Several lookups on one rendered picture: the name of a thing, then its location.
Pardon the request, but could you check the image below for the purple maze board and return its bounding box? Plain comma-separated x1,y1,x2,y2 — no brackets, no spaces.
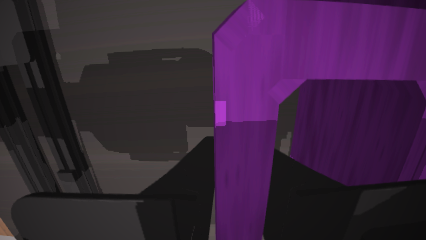
212,0,426,240

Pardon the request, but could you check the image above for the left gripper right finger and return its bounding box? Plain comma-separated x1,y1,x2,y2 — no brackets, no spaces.
263,148,426,240

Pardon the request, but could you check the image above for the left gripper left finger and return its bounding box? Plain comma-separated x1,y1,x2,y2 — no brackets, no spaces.
11,136,215,240

